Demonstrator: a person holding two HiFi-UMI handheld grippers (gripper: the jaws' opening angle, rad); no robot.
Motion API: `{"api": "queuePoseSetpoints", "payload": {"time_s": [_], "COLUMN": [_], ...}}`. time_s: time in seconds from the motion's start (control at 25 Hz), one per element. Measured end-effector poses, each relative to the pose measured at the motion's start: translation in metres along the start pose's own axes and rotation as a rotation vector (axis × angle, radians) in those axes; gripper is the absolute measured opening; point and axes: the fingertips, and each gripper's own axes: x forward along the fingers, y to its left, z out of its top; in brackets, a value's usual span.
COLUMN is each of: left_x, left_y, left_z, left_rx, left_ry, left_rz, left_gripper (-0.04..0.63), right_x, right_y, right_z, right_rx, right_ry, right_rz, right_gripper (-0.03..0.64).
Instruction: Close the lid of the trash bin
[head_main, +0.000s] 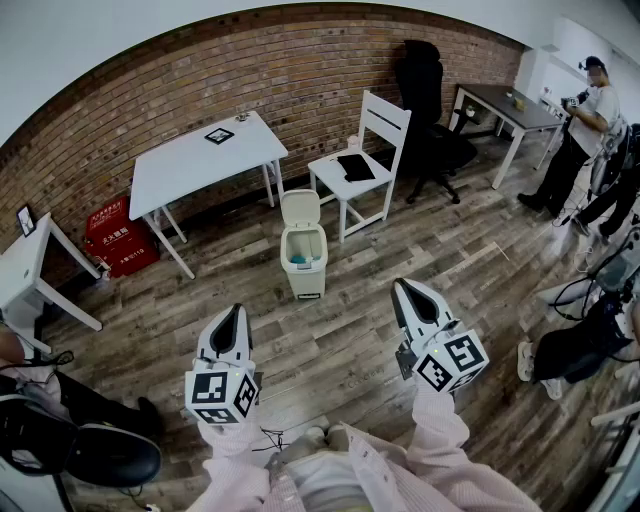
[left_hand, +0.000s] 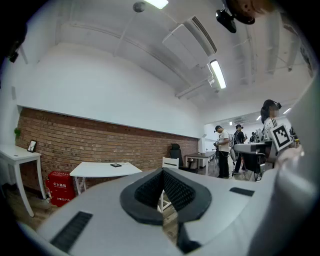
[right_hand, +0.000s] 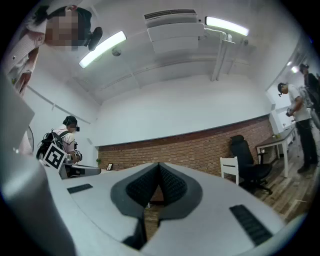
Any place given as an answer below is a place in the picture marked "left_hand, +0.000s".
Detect black wall-mounted device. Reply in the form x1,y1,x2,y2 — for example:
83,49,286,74
6,40,20,64

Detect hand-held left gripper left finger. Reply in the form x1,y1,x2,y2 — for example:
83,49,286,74
37,167,186,256

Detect red fire equipment box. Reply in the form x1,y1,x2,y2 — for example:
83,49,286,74
45,170,76,208

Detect round ceiling detector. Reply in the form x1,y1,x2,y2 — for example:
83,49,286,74
132,1,146,13

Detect white desk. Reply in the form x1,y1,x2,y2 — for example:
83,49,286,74
0,144,47,217

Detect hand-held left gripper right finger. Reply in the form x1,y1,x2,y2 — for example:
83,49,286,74
162,167,276,256

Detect white wooden chair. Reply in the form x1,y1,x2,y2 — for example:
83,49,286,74
156,156,180,213

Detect person's head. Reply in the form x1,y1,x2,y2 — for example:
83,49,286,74
224,0,274,25

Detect person's right forearm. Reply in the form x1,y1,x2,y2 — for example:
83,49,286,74
274,72,320,193

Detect white ceiling air conditioner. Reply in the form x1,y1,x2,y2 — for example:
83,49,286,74
162,15,218,71

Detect black head camera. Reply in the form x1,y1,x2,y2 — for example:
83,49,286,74
215,8,238,34

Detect long ceiling lamp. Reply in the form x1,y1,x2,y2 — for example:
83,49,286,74
209,59,227,90
143,0,169,11

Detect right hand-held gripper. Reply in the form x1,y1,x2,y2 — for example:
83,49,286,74
234,124,294,173

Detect black office chair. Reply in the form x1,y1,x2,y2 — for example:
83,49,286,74
169,143,198,174

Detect dark table with white legs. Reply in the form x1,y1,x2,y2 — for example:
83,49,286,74
184,152,217,176

